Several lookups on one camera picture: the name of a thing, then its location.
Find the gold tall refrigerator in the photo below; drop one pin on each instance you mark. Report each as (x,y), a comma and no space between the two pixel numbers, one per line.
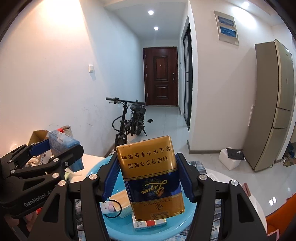
(273,105)

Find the orange chair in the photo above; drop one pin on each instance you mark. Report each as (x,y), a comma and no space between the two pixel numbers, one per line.
(281,223)

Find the gold blue cigarette pack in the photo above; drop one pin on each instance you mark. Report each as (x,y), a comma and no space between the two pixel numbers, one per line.
(151,177)

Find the red silver cigarette pack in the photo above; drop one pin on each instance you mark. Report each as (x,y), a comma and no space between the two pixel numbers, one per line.
(142,225)

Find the white wall switch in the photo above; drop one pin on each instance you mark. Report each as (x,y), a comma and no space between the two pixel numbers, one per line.
(91,68)

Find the black framed glass door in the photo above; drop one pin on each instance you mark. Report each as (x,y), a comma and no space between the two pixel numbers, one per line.
(188,76)

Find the white box on floor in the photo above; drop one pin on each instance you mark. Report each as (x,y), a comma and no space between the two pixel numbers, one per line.
(231,158)

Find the tan square box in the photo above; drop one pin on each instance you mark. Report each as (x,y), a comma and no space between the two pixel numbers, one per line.
(121,203)

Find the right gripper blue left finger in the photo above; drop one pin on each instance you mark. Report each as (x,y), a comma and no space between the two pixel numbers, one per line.
(57,219)

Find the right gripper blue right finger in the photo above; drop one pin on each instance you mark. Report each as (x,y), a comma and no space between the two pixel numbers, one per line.
(239,219)

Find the blue plastic basin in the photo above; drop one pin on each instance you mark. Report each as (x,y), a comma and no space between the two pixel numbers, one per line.
(128,228)

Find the wall electrical panel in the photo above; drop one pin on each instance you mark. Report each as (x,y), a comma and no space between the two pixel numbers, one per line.
(227,31)

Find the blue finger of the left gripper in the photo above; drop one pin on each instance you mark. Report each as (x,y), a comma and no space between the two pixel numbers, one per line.
(67,157)
(18,158)

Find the black folding electric bike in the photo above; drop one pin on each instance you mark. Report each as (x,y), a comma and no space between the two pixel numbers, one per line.
(131,122)

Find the pink cup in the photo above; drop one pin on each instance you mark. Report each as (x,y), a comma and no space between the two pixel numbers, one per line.
(246,189)

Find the plaid blue grey cloth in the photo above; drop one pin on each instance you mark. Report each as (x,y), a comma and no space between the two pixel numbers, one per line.
(157,189)

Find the blue tissue pack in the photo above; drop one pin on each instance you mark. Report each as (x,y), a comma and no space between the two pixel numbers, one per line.
(60,142)

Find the metal cylindrical can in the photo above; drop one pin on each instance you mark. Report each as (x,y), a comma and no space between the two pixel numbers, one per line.
(65,132)

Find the dark red entrance door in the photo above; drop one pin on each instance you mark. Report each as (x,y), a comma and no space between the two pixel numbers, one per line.
(161,75)

